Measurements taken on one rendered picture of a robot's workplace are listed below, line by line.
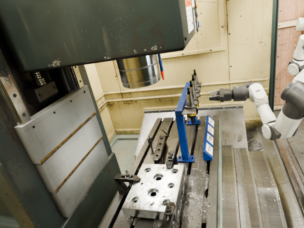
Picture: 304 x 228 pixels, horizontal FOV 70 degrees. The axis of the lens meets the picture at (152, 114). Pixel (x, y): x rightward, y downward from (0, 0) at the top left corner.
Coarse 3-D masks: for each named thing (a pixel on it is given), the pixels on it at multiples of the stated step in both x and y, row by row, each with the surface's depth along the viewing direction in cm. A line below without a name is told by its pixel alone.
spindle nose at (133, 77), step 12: (120, 60) 77; (132, 60) 75; (144, 60) 76; (156, 60) 79; (120, 72) 81; (132, 72) 77; (144, 72) 77; (156, 72) 80; (132, 84) 80; (144, 84) 79
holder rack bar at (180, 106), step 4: (188, 84) 148; (184, 88) 143; (184, 92) 136; (180, 96) 131; (184, 96) 130; (180, 100) 125; (184, 100) 124; (180, 104) 120; (184, 104) 120; (176, 108) 117; (180, 108) 116; (184, 108) 120; (176, 112) 114; (180, 112) 113
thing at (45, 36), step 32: (0, 0) 73; (32, 0) 70; (64, 0) 67; (96, 0) 65; (128, 0) 62; (160, 0) 60; (32, 32) 75; (64, 32) 72; (96, 32) 69; (128, 32) 66; (160, 32) 64; (192, 32) 82; (32, 64) 82; (64, 64) 78
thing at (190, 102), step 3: (186, 96) 115; (189, 96) 114; (186, 99) 116; (189, 99) 114; (192, 99) 115; (186, 102) 116; (189, 102) 115; (192, 102) 115; (186, 105) 117; (189, 105) 115; (192, 105) 115
